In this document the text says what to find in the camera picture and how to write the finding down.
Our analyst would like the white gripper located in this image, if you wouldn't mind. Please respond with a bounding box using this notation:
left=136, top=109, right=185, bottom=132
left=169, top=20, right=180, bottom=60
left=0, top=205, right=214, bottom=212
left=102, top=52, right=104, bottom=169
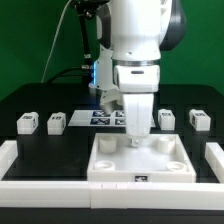
left=123, top=94, right=154, bottom=147

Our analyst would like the white square tabletop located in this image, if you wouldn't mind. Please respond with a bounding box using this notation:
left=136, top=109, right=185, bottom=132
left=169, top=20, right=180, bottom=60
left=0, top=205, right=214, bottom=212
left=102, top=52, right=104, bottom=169
left=87, top=133, right=196, bottom=183

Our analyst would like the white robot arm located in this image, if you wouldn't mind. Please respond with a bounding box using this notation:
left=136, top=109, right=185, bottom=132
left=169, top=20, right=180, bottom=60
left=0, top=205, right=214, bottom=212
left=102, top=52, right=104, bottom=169
left=89, top=0, right=186, bottom=147

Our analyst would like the white marker sheet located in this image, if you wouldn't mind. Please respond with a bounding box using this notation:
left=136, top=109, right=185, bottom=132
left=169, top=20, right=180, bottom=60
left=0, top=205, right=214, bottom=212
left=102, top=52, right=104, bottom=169
left=67, top=109, right=157, bottom=128

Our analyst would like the white U-shaped fence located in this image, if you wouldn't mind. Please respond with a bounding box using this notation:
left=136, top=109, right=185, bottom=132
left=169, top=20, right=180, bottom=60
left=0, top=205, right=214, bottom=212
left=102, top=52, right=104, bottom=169
left=0, top=141, right=224, bottom=210

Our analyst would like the white cable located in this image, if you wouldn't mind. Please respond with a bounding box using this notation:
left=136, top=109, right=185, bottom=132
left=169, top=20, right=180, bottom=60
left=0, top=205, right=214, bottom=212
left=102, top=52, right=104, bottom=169
left=40, top=0, right=74, bottom=84

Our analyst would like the black cable with connector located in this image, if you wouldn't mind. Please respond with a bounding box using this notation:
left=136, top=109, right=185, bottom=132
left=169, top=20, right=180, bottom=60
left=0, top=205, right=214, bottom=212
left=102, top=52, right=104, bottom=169
left=44, top=0, right=101, bottom=85

